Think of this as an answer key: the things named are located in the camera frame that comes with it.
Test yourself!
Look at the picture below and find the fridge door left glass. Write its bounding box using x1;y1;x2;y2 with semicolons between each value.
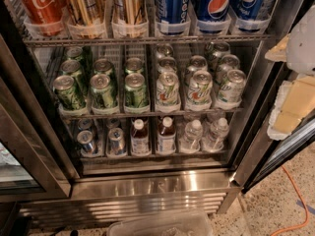
0;36;71;203

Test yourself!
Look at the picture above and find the green can second-row right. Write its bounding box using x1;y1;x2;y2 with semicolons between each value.
124;57;145;75

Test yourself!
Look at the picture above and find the brown juice bottle left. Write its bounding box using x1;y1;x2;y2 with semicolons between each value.
131;119;150;156

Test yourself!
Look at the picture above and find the green can front left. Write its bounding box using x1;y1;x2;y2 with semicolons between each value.
53;75;86;111

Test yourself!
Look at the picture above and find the orange cable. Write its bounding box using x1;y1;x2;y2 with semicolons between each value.
269;164;311;236

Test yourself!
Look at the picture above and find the clear water bottle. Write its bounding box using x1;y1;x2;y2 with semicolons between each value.
202;118;229;152
179;119;203;153

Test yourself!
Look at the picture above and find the clear plastic bin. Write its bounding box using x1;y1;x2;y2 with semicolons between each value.
106;208;214;236

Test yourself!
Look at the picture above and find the silver blue can front left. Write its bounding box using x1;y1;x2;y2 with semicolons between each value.
77;130;97;154

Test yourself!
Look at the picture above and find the silver blue can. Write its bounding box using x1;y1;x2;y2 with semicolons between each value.
77;130;97;154
108;128;126;156
78;118;96;136
105;118;121;130

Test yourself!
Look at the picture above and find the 7up can second-row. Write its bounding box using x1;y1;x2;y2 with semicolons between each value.
215;54;240;85
157;57;177;75
184;55;208;85

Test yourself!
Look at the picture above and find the silver blue can front right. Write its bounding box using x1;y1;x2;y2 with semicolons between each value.
108;128;126;156

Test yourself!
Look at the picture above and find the white 7up can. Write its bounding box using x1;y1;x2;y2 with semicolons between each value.
157;72;179;106
187;70;213;105
218;69;246;103

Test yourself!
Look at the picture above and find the green can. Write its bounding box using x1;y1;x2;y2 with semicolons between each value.
90;74;118;109
65;46;93;71
125;73;149;108
53;75;86;111

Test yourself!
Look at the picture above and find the green can front middle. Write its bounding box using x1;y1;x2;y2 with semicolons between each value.
90;74;118;109

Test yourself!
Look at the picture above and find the gold can right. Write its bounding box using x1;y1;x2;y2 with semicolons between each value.
113;0;147;37

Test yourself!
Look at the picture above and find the clear water bottle left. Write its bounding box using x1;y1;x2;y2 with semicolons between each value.
179;119;203;153

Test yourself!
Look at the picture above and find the red Coca-Cola can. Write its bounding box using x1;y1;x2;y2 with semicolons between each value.
21;0;63;36

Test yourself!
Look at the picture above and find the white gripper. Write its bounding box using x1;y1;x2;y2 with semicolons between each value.
265;5;315;141

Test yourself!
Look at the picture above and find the silver blue can back left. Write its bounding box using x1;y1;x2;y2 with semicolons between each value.
78;118;96;136

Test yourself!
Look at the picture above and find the silver blue can back right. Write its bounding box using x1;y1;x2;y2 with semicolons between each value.
105;118;121;130

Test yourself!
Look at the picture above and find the gold can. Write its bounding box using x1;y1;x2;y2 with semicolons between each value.
66;0;104;39
113;0;147;37

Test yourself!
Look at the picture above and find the green can front right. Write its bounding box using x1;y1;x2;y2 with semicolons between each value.
125;73;149;108

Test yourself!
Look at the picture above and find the stainless steel fridge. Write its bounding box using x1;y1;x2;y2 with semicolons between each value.
0;0;314;228

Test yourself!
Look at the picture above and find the green can back left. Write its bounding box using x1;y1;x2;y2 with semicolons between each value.
65;46;93;71

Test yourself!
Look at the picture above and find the green can second-row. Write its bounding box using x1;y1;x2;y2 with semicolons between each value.
59;59;89;96
124;57;145;75
94;58;116;82

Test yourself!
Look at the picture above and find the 7up can back right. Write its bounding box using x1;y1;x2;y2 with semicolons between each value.
204;41;230;72

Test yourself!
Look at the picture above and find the green can second-row left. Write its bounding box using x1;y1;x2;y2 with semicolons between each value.
59;59;89;96

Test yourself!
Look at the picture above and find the brown juice bottle right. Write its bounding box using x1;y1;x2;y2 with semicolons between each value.
157;116;176;155

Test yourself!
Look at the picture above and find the gold can left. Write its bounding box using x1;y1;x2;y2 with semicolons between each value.
66;0;104;39

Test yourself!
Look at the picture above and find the clear water bottle right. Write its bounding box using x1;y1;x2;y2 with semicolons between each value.
202;118;229;152

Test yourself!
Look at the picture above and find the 7up can second-row right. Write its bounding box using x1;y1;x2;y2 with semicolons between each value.
215;54;240;85

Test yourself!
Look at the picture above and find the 7up can back left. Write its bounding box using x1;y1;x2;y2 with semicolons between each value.
155;43;173;60

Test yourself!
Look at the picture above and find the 7up can second-row left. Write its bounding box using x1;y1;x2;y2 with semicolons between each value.
157;57;177;75

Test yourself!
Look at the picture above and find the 7up can second-row middle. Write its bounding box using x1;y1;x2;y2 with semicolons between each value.
184;55;208;85

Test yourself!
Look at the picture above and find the blue Pepsi can middle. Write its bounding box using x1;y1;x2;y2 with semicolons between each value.
196;0;230;33

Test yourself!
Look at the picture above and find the brown juice bottle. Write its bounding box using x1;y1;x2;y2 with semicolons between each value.
157;116;176;155
131;119;150;156

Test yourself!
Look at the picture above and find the green can second-row middle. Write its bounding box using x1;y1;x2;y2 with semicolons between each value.
94;58;116;82

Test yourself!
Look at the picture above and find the blue Bud Light can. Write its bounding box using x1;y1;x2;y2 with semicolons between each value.
156;0;189;35

